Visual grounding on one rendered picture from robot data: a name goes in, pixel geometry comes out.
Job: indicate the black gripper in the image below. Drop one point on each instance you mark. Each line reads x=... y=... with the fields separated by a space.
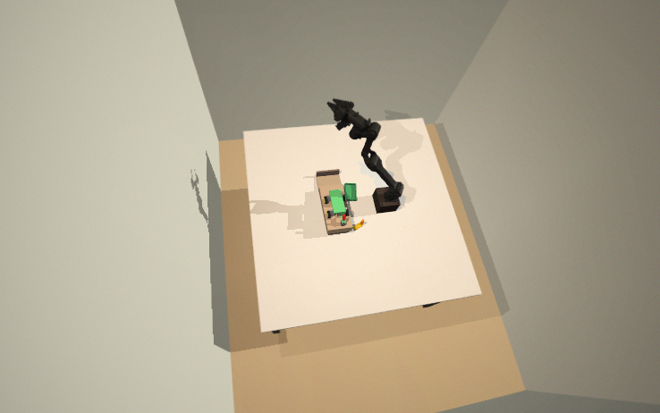
x=344 y=110

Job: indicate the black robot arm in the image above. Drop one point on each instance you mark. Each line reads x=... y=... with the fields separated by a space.
x=363 y=128

